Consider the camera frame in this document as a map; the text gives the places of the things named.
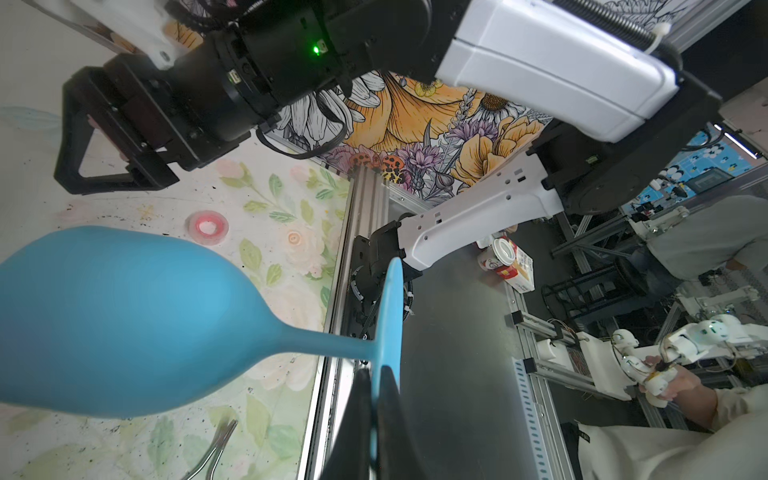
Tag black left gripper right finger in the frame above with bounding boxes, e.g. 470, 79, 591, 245
377, 366, 427, 480

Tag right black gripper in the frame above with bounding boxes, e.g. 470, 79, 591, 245
54, 26, 281, 195

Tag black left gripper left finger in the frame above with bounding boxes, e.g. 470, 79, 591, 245
320, 369, 372, 480

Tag blue wine glass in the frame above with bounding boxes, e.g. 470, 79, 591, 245
1, 226, 404, 418

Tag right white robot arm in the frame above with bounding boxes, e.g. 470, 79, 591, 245
54, 1, 721, 275

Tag operator hand with controller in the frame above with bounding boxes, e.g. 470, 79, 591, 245
656, 364, 702, 401

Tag red white can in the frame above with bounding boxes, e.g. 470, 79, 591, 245
477, 238, 517, 280

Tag metal wire tongs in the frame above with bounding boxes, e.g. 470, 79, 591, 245
182, 419, 238, 480

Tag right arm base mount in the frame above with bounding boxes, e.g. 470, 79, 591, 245
346, 214, 422, 339

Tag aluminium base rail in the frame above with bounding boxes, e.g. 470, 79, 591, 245
298, 167, 427, 479

